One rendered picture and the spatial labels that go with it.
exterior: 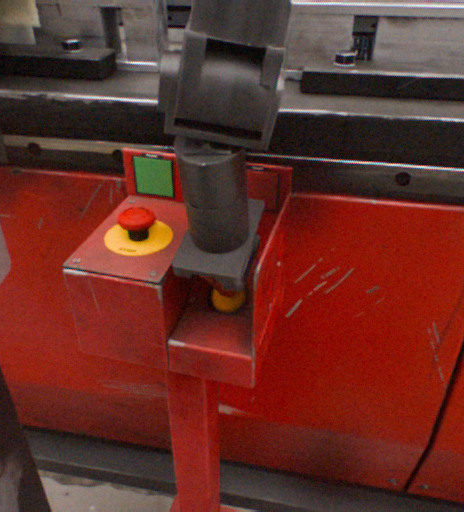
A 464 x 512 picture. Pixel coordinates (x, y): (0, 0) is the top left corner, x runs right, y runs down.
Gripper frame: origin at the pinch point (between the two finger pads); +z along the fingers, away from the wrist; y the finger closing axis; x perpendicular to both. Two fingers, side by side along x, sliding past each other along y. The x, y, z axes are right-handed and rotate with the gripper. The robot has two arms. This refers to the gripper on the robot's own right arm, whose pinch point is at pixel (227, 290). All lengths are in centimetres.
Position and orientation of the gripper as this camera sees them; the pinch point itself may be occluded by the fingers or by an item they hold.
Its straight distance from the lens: 56.2
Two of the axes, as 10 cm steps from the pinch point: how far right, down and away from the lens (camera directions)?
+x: -9.6, -1.6, 2.3
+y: 2.7, -7.4, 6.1
